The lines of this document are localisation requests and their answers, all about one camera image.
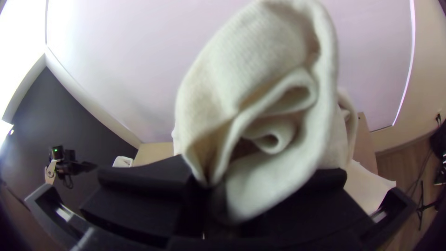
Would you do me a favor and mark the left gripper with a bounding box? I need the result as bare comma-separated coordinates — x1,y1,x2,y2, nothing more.
57,159,98,177

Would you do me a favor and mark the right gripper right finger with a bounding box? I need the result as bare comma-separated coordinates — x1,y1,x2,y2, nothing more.
205,168,376,241

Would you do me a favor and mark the white laundry basket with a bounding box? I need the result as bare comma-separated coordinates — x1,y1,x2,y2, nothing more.
112,155,135,168

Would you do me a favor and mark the white printed t-shirt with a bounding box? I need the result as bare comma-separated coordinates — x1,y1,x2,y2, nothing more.
171,0,360,225

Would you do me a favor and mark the black tripod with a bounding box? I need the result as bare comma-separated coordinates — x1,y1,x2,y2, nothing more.
414,180,440,231

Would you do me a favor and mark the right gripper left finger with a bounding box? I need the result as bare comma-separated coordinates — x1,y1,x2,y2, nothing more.
80,154,210,249

